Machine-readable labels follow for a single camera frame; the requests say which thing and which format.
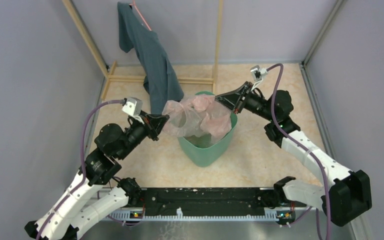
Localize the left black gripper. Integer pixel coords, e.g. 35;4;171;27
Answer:
117;109;171;160

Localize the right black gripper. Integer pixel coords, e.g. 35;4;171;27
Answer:
214;81;276;122

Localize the pink plastic trash bag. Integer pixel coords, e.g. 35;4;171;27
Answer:
162;94;233;143

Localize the green plastic trash bin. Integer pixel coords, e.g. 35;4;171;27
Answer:
178;91;238;167

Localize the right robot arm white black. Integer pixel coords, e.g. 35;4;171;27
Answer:
215;81;373;227

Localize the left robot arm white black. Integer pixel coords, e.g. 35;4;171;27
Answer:
24;111;170;240

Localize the dark teal hanging cloth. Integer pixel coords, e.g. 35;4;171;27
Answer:
117;2;184;114

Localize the pink clothes hanger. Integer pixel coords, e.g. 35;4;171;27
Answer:
130;0;153;32

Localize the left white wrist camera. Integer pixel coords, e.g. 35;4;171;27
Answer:
122;97;145;124

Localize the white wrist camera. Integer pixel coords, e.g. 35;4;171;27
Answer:
122;97;145;124
250;65;268;89

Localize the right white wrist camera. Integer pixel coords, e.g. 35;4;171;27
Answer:
250;65;268;89

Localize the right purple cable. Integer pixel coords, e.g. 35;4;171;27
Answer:
266;63;334;240

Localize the wooden clothes rack frame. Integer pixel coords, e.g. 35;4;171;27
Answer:
62;0;224;101

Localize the grey slotted cable duct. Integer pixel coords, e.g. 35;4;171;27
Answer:
103;208;300;226

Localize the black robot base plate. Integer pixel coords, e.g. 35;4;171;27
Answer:
121;187;305;217

